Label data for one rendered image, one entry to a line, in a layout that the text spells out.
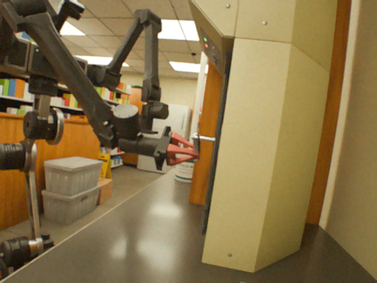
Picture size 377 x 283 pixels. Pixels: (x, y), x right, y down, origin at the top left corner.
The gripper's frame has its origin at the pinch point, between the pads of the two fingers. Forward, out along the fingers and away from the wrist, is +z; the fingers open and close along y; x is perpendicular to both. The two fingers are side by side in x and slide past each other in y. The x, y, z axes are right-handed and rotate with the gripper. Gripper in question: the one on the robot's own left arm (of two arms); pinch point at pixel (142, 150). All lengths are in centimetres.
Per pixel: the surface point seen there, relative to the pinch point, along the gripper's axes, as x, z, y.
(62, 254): -55, 16, 7
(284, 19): -46, -36, 42
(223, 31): -46, -33, 31
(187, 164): 20.4, 6.4, 17.6
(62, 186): 108, 69, -128
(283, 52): -46, -30, 43
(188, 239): -38, 15, 29
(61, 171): 107, 52, -130
